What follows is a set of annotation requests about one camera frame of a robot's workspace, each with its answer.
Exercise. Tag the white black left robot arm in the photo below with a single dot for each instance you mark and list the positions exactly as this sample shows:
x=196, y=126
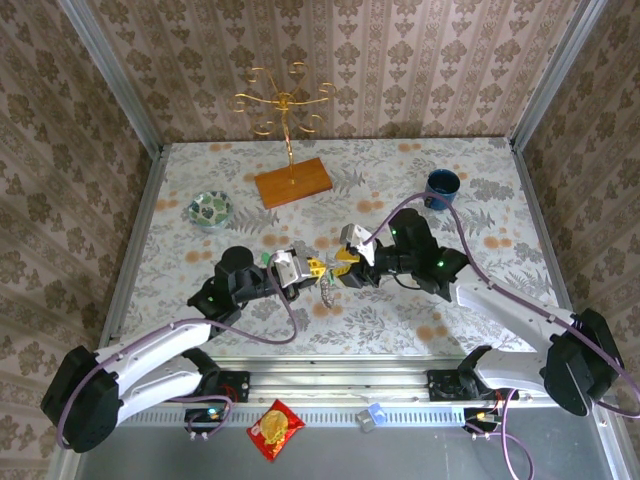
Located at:
x=150, y=340

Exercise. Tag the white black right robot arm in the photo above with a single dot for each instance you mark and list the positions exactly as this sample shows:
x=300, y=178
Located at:
x=505, y=305

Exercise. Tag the gold stand with wooden base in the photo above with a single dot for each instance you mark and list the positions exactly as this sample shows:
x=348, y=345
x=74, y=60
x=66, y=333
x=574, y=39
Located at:
x=295, y=182

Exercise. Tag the leaf pattern bowl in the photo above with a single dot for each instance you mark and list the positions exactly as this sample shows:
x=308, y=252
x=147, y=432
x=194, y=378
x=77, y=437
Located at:
x=210, y=210

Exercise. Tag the dark blue mug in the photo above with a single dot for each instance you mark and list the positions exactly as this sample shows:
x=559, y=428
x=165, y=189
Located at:
x=445, y=180

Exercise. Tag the floral patterned tablecloth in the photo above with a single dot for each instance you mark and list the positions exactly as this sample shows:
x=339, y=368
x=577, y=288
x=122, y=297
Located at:
x=390, y=165

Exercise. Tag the small controller circuit board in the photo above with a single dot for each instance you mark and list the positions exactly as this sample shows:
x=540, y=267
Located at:
x=200, y=415
x=475, y=416

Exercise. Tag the small blue grey packet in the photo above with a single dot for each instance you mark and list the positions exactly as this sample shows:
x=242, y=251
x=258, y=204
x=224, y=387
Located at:
x=370, y=417

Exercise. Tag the slotted metal strip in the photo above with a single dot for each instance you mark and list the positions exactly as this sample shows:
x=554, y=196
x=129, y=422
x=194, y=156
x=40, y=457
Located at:
x=325, y=416

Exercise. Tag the red snack packet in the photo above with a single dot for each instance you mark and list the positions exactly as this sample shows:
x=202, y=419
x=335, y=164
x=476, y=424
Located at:
x=275, y=430

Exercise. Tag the grey metal sheet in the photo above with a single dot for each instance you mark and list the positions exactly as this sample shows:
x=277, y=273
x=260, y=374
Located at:
x=400, y=455

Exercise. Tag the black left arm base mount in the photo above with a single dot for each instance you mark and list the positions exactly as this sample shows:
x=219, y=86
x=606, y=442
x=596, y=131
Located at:
x=237, y=385

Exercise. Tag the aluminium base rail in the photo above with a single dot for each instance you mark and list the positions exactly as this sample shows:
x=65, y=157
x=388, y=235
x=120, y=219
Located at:
x=340, y=385

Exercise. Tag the aluminium table edge rail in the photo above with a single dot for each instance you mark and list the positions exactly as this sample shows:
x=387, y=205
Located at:
x=546, y=240
x=136, y=240

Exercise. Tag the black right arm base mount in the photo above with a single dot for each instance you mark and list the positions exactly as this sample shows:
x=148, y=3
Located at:
x=442, y=385

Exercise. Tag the aluminium frame post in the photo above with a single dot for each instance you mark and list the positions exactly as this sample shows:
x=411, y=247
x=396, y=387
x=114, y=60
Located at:
x=114, y=75
x=555, y=75

